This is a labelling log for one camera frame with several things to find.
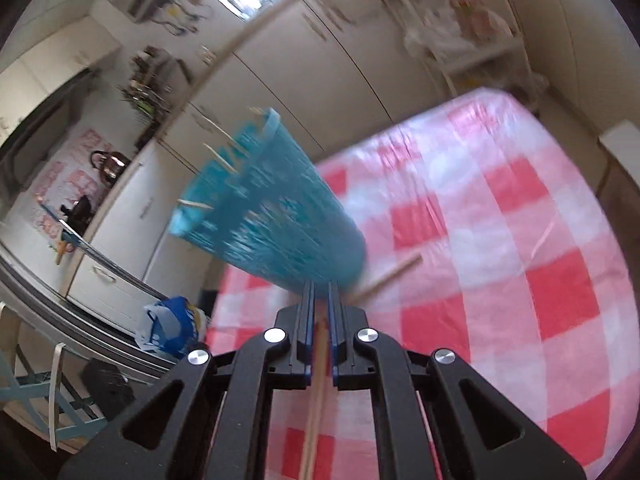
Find metal utensil rack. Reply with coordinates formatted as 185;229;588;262
120;45;191;126

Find black wok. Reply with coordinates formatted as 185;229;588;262
60;195;93;223

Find blue white folding shelf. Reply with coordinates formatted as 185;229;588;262
0;300;108;453

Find grey metal frame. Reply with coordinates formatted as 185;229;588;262
0;247;173;383

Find blue white bag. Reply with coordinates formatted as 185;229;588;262
135;296;211;360

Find white base kitchen cabinets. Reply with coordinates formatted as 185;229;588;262
65;0;640;311

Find white stool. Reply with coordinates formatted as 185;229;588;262
597;120;640;161

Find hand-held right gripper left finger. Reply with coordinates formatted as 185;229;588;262
57;280;317;480

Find range hood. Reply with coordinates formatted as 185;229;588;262
0;72;101;171

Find printed snack bag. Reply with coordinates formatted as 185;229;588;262
450;0;516;41

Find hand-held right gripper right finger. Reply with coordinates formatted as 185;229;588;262
327;280;586;480

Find white trolley cart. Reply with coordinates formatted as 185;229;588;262
395;0;526;101

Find blue perforated utensil holder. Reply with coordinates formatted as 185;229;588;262
167;107;368;291

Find mop poles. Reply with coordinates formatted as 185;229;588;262
40;205;168;298

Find white plastic bag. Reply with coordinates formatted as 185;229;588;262
404;17;451;61

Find copper kettle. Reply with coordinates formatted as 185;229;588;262
90;150;132;186

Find pink wall poster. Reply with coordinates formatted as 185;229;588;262
27;127;108;241

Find red white checked tablecloth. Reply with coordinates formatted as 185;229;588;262
205;87;631;480

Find bunch of wooden chopsticks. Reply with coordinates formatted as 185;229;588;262
177;105;271;211

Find single wooden chopstick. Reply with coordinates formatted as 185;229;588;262
300;317;331;480
349;254;425;305

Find white upper cabinets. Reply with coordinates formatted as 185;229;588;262
0;15;123;106

